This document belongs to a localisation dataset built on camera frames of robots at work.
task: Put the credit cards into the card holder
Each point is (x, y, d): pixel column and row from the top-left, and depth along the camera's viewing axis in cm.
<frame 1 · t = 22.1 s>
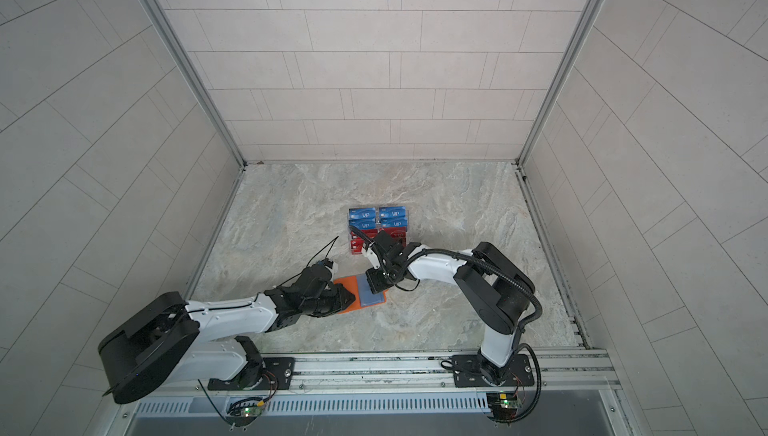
left hand: (363, 300, 83), fingers closed
right hand: (369, 288, 86), fingers closed
blue VIP card back left: (362, 213, 93), point 9 cm above the table
blue VIP card back right: (400, 211, 93), point 10 cm above the table
blue VIP card left: (364, 223, 93), point 7 cm above the table
blue VIP card right: (394, 222, 93), point 7 cm above the table
red VIP card front left: (357, 246, 93), point 2 cm above the table

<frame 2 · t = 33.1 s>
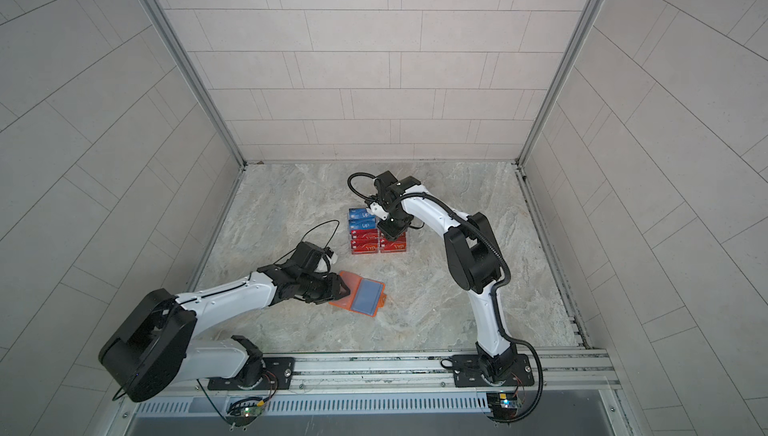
left hand: (353, 292, 83), fingers open
right hand: (389, 234, 93), fingers open
red VIP card front right: (395, 246, 93), point 2 cm above the table
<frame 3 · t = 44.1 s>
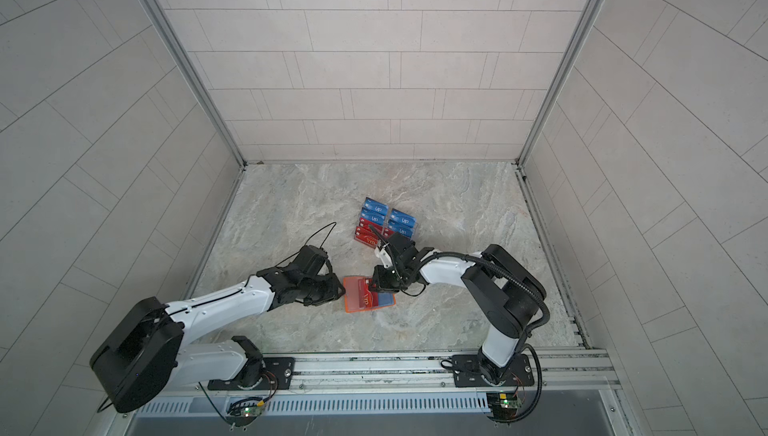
left hand: (351, 291, 83), fingers open
right hand: (369, 292, 84), fingers open
red VIP card front right: (368, 297, 84), on the table
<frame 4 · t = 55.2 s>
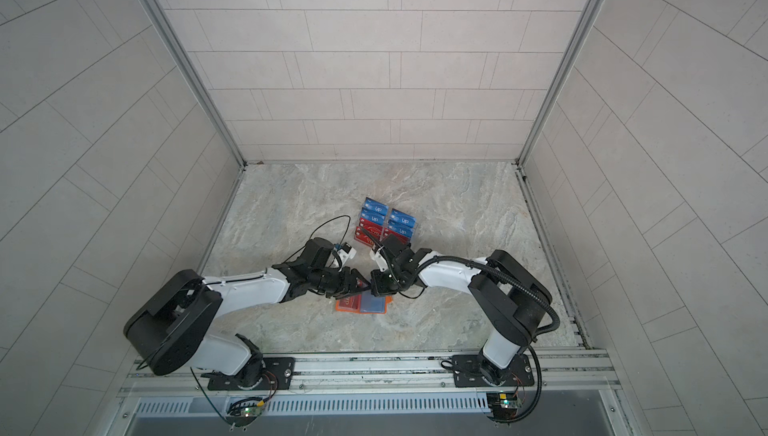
left hand: (372, 288, 81), fingers open
right hand: (368, 295, 83), fingers closed
